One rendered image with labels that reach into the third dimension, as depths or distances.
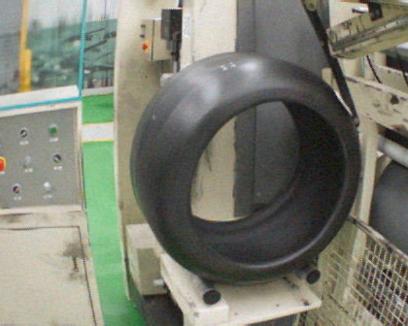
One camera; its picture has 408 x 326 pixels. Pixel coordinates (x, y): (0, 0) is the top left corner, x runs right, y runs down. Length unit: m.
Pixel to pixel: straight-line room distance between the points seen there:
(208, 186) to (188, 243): 0.40
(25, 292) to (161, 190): 0.98
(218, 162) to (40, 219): 0.66
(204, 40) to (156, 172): 0.47
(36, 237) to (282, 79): 1.06
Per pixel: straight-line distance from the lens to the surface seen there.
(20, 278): 1.93
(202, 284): 1.31
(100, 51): 10.07
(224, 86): 1.13
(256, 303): 1.44
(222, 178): 1.57
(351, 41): 1.43
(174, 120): 1.13
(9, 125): 1.77
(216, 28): 1.48
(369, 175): 1.76
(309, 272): 1.38
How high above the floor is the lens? 1.57
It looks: 17 degrees down
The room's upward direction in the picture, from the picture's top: 1 degrees clockwise
